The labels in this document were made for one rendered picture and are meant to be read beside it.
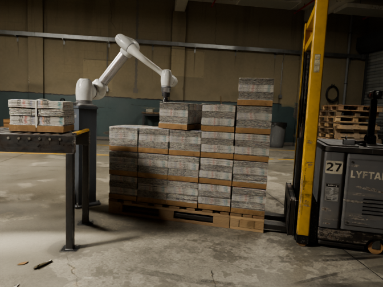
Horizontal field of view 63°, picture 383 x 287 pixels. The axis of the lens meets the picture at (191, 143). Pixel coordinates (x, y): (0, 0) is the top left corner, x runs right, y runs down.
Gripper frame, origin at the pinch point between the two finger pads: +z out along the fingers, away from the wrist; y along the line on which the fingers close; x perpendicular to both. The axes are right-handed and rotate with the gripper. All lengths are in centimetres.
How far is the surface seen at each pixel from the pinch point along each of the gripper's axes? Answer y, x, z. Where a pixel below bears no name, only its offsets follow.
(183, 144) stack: -18.1, -24.5, 25.7
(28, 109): -93, 71, 0
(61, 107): -85, 49, -3
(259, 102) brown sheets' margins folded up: -19, -87, -14
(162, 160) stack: -18.8, -5.2, 40.9
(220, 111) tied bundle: -18, -55, -5
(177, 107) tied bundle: -18.6, -17.5, -6.9
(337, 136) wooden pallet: 547, -261, 44
